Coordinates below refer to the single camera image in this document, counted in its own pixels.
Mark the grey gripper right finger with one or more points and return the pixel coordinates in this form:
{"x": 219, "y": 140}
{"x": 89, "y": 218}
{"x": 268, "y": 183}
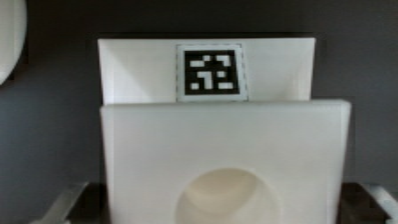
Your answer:
{"x": 386, "y": 201}

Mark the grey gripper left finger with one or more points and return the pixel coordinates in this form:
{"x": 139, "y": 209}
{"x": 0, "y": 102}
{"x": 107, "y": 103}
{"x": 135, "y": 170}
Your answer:
{"x": 61, "y": 208}

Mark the white lamp base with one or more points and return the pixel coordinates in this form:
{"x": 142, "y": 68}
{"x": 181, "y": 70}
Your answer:
{"x": 224, "y": 144}

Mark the white lamp shade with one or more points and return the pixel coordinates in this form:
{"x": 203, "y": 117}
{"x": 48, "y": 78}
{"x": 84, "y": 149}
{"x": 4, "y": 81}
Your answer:
{"x": 13, "y": 32}

